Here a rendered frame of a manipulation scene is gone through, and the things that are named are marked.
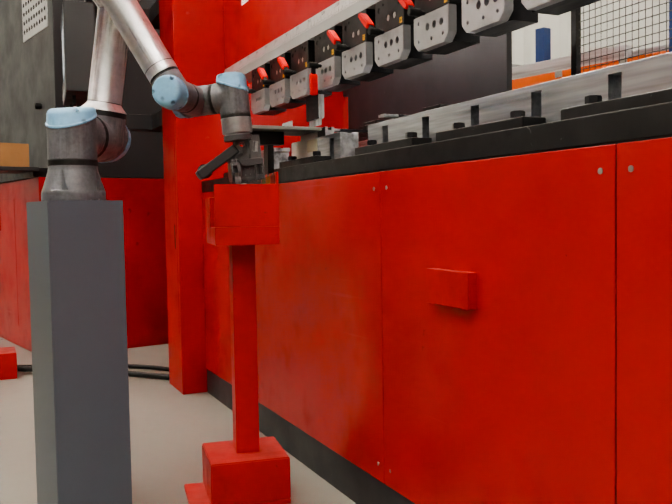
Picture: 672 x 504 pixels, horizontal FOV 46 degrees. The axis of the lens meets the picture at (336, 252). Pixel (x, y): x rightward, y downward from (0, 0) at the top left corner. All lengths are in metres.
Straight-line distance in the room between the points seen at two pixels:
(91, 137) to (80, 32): 1.45
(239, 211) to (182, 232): 1.33
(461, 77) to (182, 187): 1.23
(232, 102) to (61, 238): 0.52
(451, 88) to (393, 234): 1.10
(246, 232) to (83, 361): 0.49
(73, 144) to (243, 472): 0.90
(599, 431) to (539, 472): 0.17
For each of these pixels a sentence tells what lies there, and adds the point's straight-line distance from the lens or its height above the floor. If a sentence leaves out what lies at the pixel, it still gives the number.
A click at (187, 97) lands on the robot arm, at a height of 1.01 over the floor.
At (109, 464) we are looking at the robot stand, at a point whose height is 0.14.
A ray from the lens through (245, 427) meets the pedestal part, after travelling 2.09.
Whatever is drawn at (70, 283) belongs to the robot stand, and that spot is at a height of 0.58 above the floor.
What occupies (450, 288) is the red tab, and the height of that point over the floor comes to 0.59.
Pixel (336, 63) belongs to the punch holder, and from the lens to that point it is 2.32.
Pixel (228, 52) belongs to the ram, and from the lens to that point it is 3.32.
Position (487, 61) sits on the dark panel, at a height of 1.21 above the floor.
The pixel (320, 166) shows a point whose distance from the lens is 2.12.
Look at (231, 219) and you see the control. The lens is 1.94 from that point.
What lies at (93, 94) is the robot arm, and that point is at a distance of 2.13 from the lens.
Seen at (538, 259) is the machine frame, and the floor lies 0.65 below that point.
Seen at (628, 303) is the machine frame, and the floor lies 0.60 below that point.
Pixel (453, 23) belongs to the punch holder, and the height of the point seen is 1.14.
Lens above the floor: 0.73
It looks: 3 degrees down
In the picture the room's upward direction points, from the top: 1 degrees counter-clockwise
